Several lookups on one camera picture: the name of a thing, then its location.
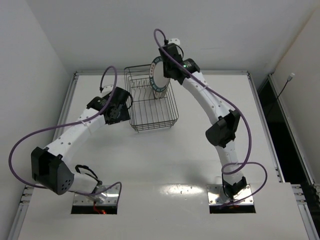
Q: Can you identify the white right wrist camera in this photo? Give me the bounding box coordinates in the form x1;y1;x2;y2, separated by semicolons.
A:
168;38;181;46

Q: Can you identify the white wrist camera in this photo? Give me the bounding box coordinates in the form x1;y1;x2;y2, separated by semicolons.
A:
168;38;181;46
101;85;114;97

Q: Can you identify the grey wire dish rack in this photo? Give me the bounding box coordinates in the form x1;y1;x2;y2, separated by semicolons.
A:
124;64;179;132

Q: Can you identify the white plate dark blue rim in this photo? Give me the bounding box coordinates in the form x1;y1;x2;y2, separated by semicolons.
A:
148;56;170;93

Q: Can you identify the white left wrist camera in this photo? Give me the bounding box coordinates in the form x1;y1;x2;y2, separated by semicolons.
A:
101;85;114;97

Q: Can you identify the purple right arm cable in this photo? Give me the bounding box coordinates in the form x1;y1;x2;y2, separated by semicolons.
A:
153;28;269;208

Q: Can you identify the white plate grey flower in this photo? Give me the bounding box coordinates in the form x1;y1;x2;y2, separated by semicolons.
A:
159;85;168;99

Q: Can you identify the orange sunburst plate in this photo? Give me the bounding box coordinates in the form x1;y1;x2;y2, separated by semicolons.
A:
152;90;162;100

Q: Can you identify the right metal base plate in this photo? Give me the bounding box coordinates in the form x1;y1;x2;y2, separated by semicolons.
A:
207;184;254;207

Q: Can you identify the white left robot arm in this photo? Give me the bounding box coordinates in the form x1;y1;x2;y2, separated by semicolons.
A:
31;86;132;195

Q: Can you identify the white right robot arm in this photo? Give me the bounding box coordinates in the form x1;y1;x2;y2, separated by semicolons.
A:
159;40;240;172

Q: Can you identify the white wall plug with cable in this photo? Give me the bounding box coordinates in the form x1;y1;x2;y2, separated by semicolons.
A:
275;72;295;101

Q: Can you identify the metal base plate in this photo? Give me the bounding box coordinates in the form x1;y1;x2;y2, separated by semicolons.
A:
73;183;121;207
207;184;254;207

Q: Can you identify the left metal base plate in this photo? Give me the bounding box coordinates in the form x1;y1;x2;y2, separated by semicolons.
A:
73;183;121;207

